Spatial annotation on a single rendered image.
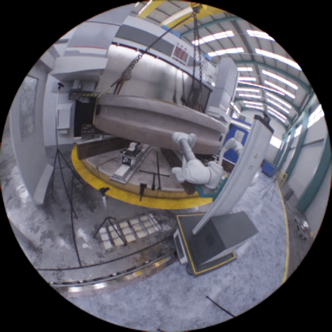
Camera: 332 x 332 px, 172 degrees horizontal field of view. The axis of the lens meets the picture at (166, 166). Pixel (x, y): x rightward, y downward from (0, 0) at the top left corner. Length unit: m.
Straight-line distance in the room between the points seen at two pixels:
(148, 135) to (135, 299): 2.56
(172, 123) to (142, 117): 0.62
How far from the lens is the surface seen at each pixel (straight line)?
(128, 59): 4.99
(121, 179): 1.88
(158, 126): 2.29
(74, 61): 2.85
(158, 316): 1.60
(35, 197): 2.44
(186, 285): 1.65
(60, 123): 4.39
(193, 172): 0.87
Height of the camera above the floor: 1.52
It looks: 26 degrees down
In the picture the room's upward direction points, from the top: 16 degrees clockwise
